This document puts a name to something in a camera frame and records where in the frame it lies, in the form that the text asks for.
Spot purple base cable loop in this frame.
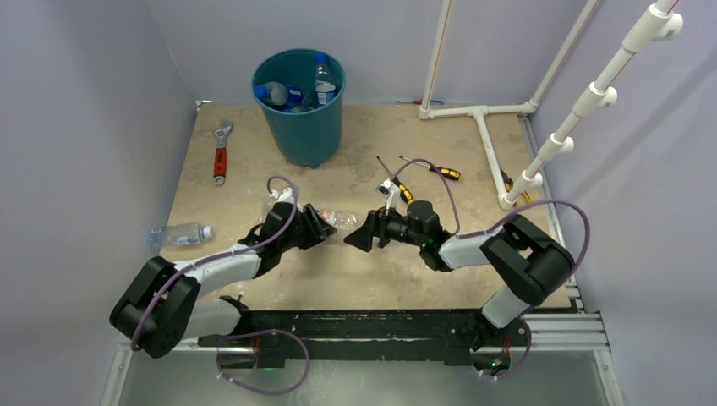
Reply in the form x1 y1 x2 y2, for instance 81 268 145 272
216 328 313 397

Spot short yellow black screwdriver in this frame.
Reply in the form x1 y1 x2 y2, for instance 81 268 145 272
376 156 414 205

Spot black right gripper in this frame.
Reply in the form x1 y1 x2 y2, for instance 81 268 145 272
345 200 426 250

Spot Pepsi bottle blue cap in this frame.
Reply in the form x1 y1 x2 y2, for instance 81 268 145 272
315 52 337 107

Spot yellow handled pliers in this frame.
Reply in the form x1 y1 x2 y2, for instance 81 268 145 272
501 169 533 206

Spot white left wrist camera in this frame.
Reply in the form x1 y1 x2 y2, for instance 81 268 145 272
269 187 296 206

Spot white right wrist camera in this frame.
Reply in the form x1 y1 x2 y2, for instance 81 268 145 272
376 178 402 211

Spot long yellow black screwdriver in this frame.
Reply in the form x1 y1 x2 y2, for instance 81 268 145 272
398 155 462 182

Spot clear bottle white cap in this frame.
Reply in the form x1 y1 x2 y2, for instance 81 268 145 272
257 199 275 224

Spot black metal base frame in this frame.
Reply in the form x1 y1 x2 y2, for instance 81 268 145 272
118 308 611 371

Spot white PVC pipe frame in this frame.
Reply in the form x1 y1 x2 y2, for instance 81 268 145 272
418 0 685 211

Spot red blue pen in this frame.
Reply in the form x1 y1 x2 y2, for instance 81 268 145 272
396 99 445 106

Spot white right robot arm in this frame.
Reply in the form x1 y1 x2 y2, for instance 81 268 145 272
343 200 576 344

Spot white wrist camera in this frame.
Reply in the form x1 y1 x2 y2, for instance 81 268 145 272
376 178 402 211
269 187 296 206

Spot teal plastic bin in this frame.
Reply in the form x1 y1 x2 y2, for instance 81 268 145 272
251 48 346 168

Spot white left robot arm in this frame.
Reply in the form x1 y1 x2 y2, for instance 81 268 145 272
109 202 337 359

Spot clear bottle red white label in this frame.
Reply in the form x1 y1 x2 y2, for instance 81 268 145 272
316 209 358 231

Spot red handled adjustable wrench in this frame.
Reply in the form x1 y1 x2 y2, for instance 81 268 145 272
213 119 233 186

